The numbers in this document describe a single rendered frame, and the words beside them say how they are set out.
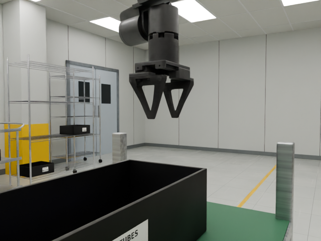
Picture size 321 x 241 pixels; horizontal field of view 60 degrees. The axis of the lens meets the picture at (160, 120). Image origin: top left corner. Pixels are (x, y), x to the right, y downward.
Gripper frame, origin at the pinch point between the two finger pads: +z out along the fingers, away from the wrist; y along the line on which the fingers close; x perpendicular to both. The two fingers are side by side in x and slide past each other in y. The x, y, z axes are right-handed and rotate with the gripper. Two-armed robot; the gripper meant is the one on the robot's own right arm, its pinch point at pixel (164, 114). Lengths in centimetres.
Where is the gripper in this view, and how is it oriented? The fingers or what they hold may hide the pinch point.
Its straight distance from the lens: 52.8
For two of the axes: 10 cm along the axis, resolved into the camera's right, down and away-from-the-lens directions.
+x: 8.5, 0.1, -5.2
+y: -5.2, 0.3, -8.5
